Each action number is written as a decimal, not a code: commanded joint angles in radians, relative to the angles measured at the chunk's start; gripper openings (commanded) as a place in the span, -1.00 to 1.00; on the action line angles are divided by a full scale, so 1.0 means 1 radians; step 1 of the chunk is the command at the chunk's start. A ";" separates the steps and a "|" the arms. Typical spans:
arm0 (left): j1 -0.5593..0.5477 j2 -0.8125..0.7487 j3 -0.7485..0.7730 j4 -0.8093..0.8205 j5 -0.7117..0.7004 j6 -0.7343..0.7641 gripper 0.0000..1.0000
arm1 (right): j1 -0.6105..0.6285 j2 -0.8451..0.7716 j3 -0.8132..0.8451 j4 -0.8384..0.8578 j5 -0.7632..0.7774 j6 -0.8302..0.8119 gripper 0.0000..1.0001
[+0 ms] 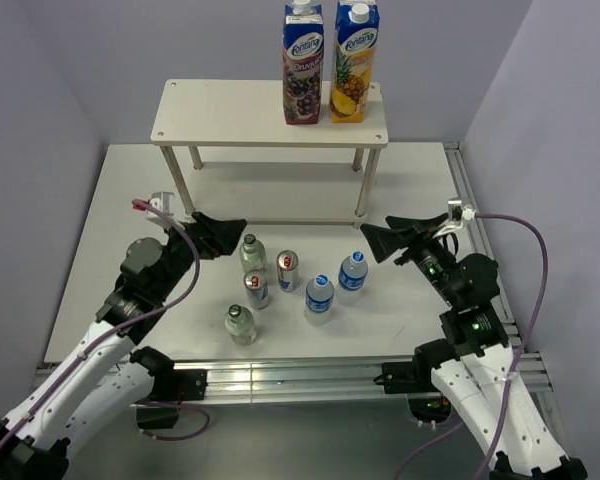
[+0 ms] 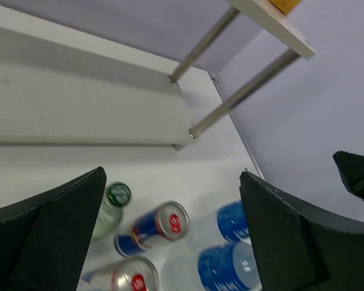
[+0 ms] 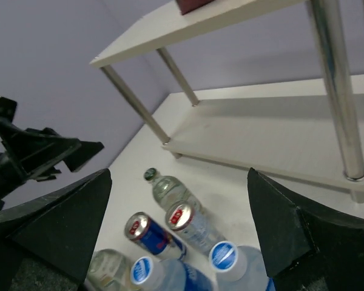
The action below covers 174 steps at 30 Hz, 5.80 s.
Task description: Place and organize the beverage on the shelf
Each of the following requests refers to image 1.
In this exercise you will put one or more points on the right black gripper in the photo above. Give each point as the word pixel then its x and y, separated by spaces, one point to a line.
pixel 385 241

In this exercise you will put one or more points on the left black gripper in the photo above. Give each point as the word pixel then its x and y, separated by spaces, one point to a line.
pixel 214 237

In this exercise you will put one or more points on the glass soda water bottle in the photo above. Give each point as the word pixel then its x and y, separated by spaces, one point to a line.
pixel 240 324
pixel 252 253

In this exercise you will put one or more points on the Pocari Sweat bottle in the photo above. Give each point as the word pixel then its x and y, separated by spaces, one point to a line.
pixel 351 278
pixel 319 296

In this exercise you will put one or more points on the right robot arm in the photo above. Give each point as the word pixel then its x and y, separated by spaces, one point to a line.
pixel 474 365

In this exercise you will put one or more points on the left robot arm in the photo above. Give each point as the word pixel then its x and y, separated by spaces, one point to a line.
pixel 109 369

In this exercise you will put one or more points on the white two-tier shelf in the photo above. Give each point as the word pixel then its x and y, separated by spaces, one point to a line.
pixel 232 155

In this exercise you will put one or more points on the near Red Bull can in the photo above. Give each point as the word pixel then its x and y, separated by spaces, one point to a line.
pixel 256 288

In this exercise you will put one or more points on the red bull can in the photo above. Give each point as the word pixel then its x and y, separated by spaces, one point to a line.
pixel 256 288
pixel 287 264

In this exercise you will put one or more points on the far Red Bull can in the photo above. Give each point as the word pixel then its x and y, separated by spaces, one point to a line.
pixel 287 264

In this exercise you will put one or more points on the purple grape juice carton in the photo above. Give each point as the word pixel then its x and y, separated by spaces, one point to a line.
pixel 303 57

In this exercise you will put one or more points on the yellow pineapple juice carton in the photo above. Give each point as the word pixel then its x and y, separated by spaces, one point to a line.
pixel 355 44

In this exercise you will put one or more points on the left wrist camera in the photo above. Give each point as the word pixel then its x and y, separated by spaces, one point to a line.
pixel 159 203

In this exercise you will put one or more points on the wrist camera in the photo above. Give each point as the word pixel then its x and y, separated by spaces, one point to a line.
pixel 159 203
pixel 460 212

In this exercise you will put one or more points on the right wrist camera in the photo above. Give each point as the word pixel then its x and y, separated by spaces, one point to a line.
pixel 460 212

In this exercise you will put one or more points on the aluminium frame rail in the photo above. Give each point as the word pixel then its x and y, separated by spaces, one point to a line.
pixel 290 359

